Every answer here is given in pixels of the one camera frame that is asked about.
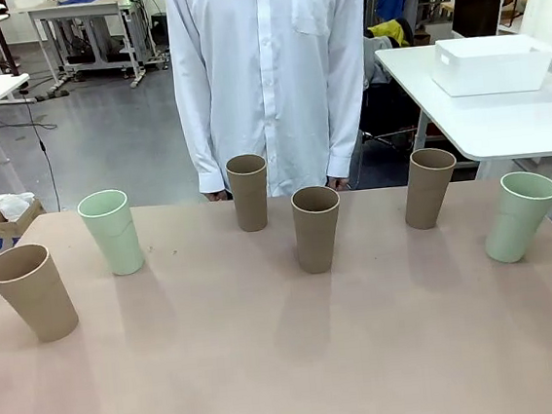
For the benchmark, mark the person's left hand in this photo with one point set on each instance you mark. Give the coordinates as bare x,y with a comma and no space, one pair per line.
338,183

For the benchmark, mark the person's right hand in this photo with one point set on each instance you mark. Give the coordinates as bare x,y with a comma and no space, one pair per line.
216,195

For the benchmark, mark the brown plastic cup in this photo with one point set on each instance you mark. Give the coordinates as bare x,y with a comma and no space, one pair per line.
35,298
251,199
426,197
315,237

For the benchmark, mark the light green plastic cup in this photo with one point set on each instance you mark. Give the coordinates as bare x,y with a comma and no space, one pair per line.
515,228
117,237

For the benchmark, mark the white plastic basket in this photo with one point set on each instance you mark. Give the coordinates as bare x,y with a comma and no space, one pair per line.
493,73

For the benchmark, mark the person's right forearm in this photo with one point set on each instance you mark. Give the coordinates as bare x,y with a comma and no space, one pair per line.
202,150

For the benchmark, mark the person's left forearm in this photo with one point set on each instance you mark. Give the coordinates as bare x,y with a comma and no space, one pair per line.
347,131

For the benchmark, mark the black office chair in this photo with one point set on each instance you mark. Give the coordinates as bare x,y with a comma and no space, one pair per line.
389,113

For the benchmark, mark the person in white shirt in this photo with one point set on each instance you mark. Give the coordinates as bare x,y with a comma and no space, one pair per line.
268,71

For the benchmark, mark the yellow and black jacket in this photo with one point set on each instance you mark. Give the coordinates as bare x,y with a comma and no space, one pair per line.
393,31

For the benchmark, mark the white side table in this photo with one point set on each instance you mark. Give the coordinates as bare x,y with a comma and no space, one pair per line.
493,122

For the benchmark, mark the small cardboard box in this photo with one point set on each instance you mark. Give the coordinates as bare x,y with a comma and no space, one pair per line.
18,222

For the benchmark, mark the crumpled white paper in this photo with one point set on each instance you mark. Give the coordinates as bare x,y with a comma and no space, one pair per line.
11,203

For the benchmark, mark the grey workbench with metal legs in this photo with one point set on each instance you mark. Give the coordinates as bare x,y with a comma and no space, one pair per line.
86,15

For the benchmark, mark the black computer monitor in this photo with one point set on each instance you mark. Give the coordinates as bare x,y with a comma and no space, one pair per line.
476,4

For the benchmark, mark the black stand pole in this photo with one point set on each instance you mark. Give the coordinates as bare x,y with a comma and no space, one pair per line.
1,37

